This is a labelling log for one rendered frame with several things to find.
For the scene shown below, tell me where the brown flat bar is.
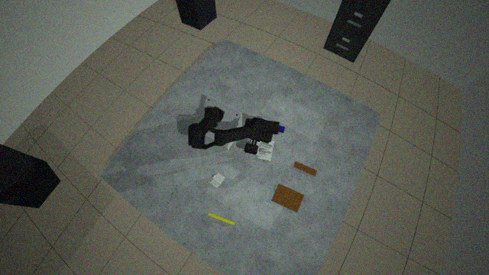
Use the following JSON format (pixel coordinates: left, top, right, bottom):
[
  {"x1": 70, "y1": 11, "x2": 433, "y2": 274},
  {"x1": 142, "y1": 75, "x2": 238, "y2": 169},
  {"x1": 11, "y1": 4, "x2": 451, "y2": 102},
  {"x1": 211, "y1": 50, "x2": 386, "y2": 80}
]
[{"x1": 294, "y1": 161, "x2": 317, "y2": 176}]

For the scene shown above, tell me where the brown rectangular plate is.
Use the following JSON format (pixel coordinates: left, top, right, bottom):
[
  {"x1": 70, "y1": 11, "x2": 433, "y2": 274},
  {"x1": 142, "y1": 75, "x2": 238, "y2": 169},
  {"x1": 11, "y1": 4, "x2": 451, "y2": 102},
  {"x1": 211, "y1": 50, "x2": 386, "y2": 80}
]
[{"x1": 272, "y1": 184, "x2": 304, "y2": 212}]

